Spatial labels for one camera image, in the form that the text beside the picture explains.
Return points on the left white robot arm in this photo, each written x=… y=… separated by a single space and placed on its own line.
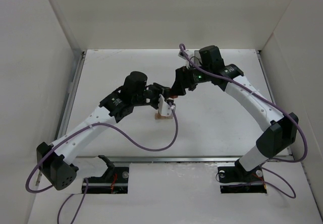
x=57 y=161

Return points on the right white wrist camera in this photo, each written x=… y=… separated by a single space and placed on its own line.
x=186 y=54

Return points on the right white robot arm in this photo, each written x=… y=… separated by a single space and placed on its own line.
x=279 y=129

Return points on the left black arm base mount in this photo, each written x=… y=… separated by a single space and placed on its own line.
x=102 y=176

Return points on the smoky transparent plastic bin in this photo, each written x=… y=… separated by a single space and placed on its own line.
x=197 y=58

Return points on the long light wood block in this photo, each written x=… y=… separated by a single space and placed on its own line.
x=159 y=117

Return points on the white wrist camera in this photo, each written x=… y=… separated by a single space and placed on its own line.
x=165 y=106
x=186 y=54

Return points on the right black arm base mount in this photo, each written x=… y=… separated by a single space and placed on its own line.
x=235 y=181

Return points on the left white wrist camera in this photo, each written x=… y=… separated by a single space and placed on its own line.
x=165 y=106

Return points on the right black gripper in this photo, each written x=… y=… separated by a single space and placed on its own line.
x=183 y=78

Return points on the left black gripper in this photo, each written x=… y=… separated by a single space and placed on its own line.
x=156 y=91

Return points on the aluminium front rail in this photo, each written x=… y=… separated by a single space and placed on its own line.
x=171 y=159

